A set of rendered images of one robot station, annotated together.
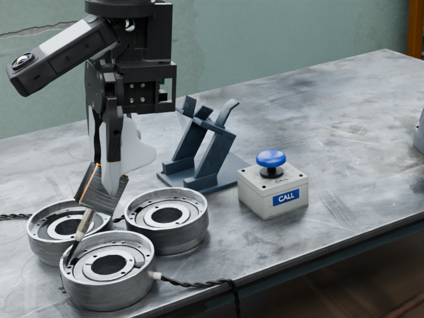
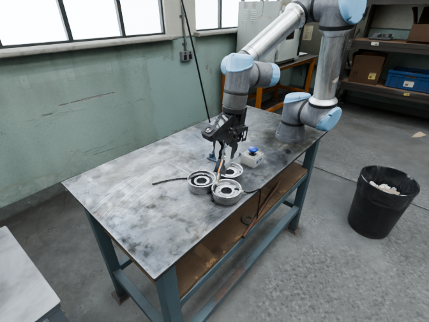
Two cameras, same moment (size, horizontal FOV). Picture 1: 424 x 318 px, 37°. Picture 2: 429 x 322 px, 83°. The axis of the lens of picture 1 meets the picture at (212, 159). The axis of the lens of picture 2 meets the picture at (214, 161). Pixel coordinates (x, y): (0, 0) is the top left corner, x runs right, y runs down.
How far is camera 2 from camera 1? 46 cm
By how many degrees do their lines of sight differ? 22
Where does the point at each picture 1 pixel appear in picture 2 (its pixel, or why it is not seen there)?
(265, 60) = (176, 105)
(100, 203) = (223, 172)
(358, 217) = (278, 163)
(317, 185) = not seen: hidden behind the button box
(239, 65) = (167, 108)
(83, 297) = (226, 202)
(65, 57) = (223, 127)
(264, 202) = (255, 163)
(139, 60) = (237, 126)
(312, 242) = (272, 173)
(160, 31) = (243, 116)
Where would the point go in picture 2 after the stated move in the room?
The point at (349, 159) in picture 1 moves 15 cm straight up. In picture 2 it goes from (262, 145) to (265, 117)
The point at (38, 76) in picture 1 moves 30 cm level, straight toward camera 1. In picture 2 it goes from (216, 134) to (303, 181)
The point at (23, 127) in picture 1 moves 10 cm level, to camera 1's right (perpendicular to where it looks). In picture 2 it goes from (85, 140) to (97, 138)
